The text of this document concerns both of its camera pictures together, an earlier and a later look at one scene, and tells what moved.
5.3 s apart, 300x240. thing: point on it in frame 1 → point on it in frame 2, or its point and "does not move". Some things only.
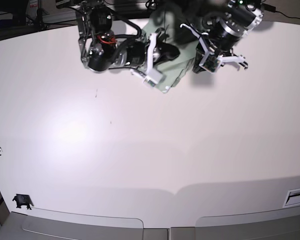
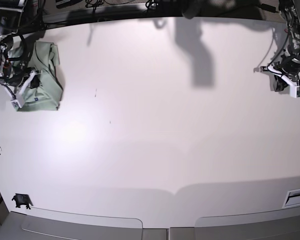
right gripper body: [210, 62] → [292, 77]
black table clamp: [22, 199] does not move
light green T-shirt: [172, 69] → [44, 59]
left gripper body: [152, 42] → [31, 74]
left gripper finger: [164, 52] → [35, 82]
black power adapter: [269, 8] does not move
